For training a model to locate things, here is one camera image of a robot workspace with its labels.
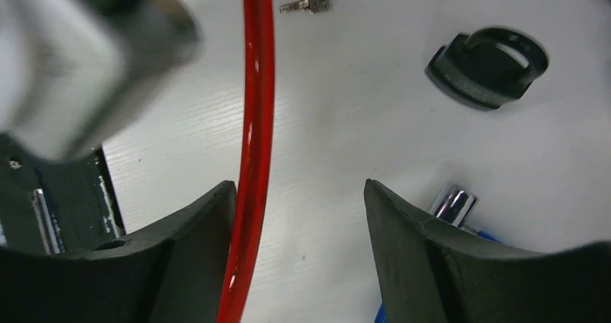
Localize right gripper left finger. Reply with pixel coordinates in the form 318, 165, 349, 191
1, 181, 236, 322

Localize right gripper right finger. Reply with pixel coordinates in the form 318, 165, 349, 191
364, 179, 610, 322

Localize blue cable lock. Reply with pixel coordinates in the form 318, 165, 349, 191
364, 180, 487, 322

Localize black padlock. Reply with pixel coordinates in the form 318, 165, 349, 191
424, 27, 550, 111

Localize red cable lock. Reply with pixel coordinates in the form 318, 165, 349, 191
216, 0, 276, 322

